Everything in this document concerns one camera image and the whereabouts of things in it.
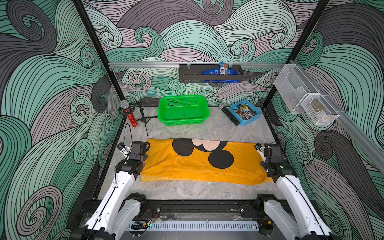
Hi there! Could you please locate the yellow pillowcase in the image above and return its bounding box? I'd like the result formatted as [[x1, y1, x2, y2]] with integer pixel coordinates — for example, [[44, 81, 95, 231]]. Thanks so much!
[[141, 139, 273, 186]]

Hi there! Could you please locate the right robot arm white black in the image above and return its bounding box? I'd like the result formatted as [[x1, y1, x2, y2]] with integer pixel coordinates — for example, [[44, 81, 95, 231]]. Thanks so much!
[[254, 143, 341, 240]]

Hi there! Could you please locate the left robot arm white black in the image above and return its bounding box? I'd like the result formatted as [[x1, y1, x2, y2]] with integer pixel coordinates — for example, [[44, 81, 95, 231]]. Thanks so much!
[[70, 141, 150, 240]]

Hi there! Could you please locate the black remote control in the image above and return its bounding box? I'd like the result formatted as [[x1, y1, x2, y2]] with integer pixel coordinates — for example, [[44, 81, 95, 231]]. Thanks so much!
[[219, 105, 240, 126]]

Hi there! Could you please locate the blue tray with small parts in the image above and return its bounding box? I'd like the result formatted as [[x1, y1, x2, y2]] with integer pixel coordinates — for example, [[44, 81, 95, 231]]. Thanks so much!
[[229, 100, 262, 126]]

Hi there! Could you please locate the green plastic basket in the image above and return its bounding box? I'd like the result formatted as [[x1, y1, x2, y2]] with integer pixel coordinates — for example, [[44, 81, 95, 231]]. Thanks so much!
[[158, 95, 210, 126]]

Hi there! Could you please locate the blue snack packet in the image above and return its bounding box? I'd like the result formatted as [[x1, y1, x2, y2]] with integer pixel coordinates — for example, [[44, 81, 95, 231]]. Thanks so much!
[[202, 63, 239, 75]]

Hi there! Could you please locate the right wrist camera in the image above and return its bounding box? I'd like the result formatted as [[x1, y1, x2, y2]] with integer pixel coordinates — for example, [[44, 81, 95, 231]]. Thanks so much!
[[254, 143, 265, 155]]

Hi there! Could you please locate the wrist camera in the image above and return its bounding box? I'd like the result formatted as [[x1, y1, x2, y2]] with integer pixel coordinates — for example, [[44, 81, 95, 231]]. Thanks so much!
[[117, 143, 130, 156], [254, 143, 265, 155]]

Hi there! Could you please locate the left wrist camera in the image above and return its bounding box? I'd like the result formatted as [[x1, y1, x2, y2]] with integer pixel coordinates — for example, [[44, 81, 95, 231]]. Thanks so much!
[[117, 143, 130, 156]]

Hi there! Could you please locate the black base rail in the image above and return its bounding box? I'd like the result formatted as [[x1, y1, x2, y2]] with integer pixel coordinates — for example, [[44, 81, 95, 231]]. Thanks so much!
[[135, 200, 266, 220]]

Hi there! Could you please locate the small clear wall bin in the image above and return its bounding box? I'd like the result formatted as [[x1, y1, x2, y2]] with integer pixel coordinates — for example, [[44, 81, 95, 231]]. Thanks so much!
[[301, 94, 340, 126]]

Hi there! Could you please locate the large clear wall bin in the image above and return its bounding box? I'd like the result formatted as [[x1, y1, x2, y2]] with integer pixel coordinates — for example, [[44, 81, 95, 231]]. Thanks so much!
[[274, 64, 311, 114]]

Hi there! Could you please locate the aluminium wall rail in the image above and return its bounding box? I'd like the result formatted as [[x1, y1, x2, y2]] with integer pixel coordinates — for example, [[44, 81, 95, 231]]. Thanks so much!
[[109, 61, 285, 69]]

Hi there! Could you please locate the black wall shelf basket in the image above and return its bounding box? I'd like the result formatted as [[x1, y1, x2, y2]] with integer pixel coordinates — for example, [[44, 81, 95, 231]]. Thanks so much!
[[179, 65, 244, 84]]

